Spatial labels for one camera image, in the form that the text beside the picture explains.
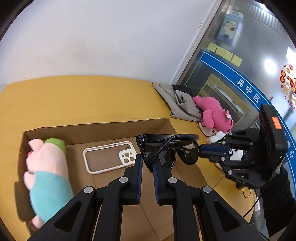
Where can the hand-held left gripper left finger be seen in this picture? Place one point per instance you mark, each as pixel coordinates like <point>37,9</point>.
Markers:
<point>138,176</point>

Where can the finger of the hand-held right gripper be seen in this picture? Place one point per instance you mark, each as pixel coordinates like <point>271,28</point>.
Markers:
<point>215,157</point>
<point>215,147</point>

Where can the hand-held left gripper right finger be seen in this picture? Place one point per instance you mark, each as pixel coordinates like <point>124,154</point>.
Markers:
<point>156,183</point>

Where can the black sunglasses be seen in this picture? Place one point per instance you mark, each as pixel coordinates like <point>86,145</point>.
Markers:
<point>189,155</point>

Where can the cardboard box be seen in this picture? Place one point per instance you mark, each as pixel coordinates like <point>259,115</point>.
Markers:
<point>92,132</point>

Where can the person's right forearm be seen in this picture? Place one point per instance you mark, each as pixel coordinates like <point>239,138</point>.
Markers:
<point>279,201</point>

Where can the panda plush toy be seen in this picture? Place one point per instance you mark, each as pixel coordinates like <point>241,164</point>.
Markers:
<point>217,137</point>

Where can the white red patterned pouch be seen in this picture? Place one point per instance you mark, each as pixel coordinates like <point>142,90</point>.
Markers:
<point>207,129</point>

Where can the white phone case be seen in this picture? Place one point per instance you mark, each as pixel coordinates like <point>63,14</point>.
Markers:
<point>124,153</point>

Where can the pink bear plush toy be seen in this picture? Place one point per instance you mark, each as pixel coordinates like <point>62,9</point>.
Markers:
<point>212,113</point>

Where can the grey cloth bag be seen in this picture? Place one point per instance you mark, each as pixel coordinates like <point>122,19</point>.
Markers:
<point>182,106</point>

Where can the red round window decoration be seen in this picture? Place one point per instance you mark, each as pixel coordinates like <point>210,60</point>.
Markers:
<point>288,78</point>

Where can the yellow sticky note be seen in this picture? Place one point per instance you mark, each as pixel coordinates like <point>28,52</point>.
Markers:
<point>220,50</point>
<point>228,54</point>
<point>237,60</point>
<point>212,47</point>

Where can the pink pig plush toy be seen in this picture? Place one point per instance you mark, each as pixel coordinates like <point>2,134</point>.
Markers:
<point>46,162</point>

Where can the blue wall banner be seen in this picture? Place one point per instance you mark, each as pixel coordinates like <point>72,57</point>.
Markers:
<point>242,81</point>

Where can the cartoon wall poster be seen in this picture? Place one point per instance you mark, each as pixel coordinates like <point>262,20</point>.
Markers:
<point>230,29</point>

